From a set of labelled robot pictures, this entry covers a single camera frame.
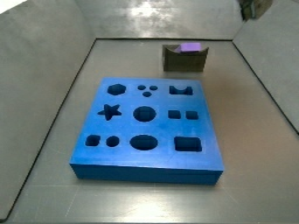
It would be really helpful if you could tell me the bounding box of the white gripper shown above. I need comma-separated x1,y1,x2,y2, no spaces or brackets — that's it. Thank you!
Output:
237,0,273,20

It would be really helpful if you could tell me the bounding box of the purple double-square block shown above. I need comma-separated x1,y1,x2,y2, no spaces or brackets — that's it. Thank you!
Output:
174,43,201,53

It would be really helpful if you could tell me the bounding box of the blue shape-sorting board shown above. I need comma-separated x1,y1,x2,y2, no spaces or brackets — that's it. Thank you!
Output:
69,78,224,185

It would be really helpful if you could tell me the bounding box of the black curved holder stand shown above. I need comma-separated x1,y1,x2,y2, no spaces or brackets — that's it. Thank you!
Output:
162,45,209,72

